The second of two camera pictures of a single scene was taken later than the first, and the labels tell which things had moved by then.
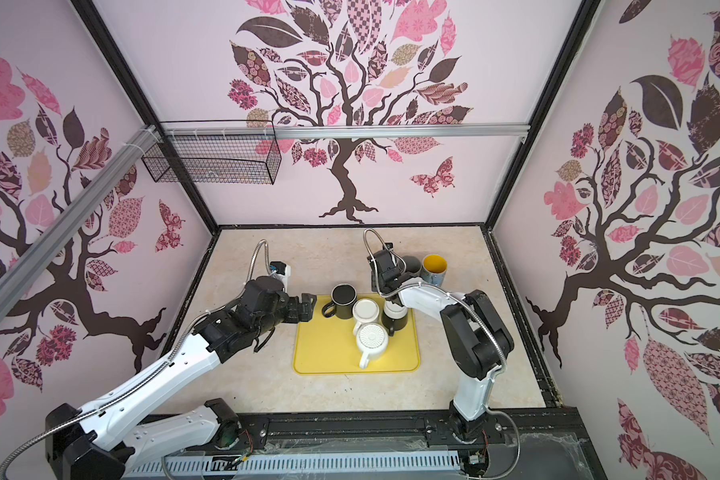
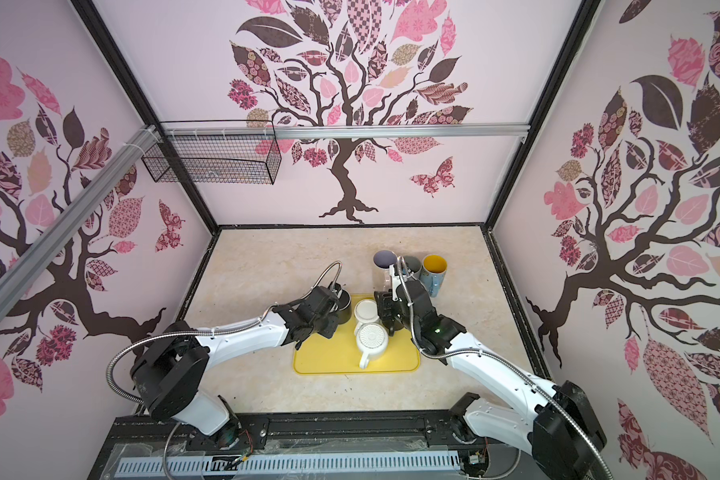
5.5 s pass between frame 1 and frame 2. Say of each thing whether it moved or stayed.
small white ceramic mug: stayed
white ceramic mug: stayed
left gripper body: moved
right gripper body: moved
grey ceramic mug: stayed
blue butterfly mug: stayed
